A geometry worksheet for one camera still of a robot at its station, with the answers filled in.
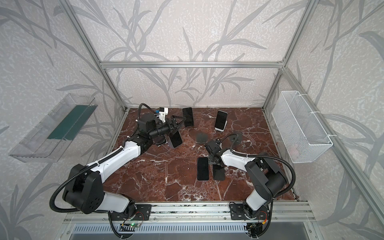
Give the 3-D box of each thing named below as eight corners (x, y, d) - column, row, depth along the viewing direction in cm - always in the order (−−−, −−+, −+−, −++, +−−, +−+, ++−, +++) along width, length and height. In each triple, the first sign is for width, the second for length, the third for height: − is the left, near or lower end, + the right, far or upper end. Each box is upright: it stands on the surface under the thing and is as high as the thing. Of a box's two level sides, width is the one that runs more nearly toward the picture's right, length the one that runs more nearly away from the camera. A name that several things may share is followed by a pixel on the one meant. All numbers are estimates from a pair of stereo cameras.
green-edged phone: (213, 128, 110) (215, 114, 99) (217, 123, 114) (218, 109, 102) (223, 132, 108) (225, 119, 96) (226, 127, 111) (229, 113, 99)
